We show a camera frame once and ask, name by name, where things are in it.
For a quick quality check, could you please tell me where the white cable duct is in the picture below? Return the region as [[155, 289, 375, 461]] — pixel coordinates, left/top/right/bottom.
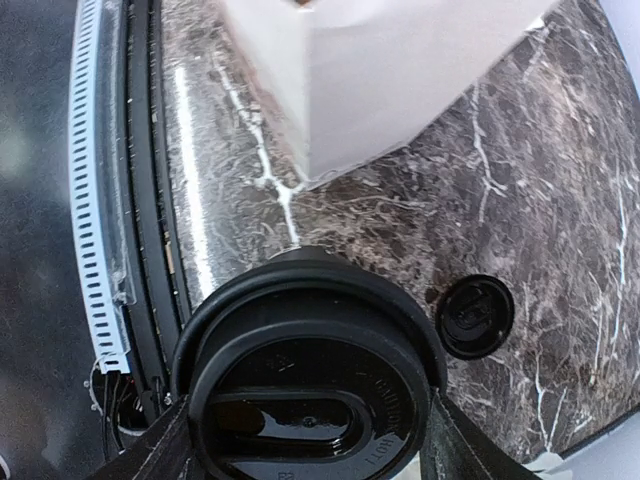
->
[[68, 1, 130, 374]]

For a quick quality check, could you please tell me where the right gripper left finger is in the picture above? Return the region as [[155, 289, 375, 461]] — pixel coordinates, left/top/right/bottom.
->
[[89, 397, 192, 480]]

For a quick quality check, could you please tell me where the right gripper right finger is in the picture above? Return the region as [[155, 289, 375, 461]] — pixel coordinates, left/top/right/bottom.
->
[[420, 389, 538, 480]]

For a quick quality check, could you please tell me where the black front rail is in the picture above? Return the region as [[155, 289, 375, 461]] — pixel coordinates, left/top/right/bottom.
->
[[123, 1, 191, 423]]

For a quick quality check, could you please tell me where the black paper coffee cup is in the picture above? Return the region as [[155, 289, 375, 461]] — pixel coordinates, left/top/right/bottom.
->
[[264, 246, 345, 271]]

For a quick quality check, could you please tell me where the kraft paper bag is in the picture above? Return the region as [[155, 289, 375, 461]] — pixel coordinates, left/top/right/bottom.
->
[[217, 0, 552, 186]]

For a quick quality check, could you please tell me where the black plastic lid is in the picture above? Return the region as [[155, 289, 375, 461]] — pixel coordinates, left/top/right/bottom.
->
[[171, 259, 447, 479]]

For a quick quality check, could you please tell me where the stack of black lids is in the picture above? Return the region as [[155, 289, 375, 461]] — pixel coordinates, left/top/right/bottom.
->
[[435, 274, 515, 361]]

